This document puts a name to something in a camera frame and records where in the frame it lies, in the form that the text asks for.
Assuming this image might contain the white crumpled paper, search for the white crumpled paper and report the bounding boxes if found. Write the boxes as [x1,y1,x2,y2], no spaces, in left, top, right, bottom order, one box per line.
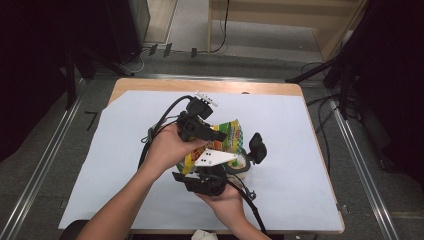
[190,229,219,240]

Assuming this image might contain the person's right hand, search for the person's right hand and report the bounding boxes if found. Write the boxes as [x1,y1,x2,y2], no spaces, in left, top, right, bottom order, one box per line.
[195,184,248,231]

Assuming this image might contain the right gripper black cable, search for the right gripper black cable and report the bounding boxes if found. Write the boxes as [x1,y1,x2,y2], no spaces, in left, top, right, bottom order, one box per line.
[226,179,268,235]

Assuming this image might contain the white table sheet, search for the white table sheet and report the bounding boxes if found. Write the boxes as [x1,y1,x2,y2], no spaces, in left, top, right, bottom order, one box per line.
[58,89,344,233]

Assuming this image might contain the black hanging cable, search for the black hanging cable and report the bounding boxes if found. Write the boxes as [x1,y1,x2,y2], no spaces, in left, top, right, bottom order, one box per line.
[211,0,232,54]

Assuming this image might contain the dark curtain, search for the dark curtain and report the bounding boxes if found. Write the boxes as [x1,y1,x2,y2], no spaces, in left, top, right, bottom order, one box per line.
[333,0,424,188]
[0,0,111,163]

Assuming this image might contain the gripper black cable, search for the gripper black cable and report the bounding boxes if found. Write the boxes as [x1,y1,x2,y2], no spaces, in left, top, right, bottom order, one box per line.
[137,94,195,169]
[226,179,268,235]

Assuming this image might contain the person's left hand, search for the person's left hand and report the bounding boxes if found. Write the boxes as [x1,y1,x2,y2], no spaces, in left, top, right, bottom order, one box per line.
[139,123,208,181]

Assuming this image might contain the black hex key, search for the black hex key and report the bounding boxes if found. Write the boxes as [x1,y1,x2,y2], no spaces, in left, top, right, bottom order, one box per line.
[84,110,99,132]

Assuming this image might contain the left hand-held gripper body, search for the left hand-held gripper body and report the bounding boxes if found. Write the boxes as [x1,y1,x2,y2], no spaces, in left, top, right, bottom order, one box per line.
[175,90,221,143]

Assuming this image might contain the black floor cables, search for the black floor cables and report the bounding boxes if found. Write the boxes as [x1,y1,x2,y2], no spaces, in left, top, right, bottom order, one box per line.
[301,61,346,176]

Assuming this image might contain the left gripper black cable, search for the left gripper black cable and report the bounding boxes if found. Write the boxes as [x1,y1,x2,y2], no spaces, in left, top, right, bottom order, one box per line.
[137,94,195,169]

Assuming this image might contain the black cabinet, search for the black cabinet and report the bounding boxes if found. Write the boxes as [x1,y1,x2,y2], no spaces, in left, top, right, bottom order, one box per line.
[106,0,151,66]

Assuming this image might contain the wooden shelf frame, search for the wooden shelf frame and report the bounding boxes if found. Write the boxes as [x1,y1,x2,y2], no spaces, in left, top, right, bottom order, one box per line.
[206,0,369,63]

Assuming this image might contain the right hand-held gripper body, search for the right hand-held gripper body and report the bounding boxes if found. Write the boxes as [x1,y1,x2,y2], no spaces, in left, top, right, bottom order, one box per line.
[184,148,239,198]

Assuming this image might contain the wooden table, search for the wooden table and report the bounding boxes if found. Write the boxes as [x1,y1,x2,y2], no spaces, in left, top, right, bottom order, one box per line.
[58,77,346,234]

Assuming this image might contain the metal floor rail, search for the metal floor rail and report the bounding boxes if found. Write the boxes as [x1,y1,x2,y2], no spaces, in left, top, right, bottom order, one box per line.
[81,73,329,84]
[0,78,86,240]
[328,98,401,240]

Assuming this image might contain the black tripod stand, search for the black tripod stand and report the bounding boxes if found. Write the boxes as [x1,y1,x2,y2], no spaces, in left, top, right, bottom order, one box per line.
[284,33,358,121]

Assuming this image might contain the yellow green spout pouch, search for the yellow green spout pouch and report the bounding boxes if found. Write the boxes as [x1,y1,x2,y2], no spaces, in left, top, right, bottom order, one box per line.
[181,119,245,176]

